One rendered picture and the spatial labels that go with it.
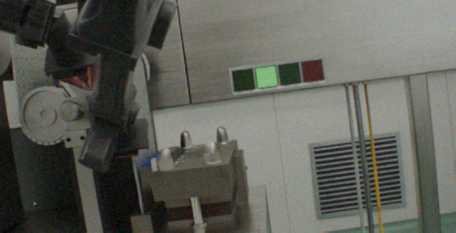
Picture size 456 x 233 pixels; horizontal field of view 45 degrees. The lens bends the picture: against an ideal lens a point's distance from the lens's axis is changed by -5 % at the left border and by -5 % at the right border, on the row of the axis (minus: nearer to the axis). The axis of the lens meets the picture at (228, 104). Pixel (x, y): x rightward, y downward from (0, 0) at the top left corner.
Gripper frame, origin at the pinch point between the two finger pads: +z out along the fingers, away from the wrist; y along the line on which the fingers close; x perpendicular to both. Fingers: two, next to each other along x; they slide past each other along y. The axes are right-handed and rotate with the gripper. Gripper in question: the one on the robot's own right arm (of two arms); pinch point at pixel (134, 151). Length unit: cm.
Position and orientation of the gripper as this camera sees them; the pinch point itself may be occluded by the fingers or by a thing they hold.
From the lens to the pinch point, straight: 124.8
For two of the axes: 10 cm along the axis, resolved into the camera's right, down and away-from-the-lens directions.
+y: 9.9, -1.3, -0.7
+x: -0.9, -8.9, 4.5
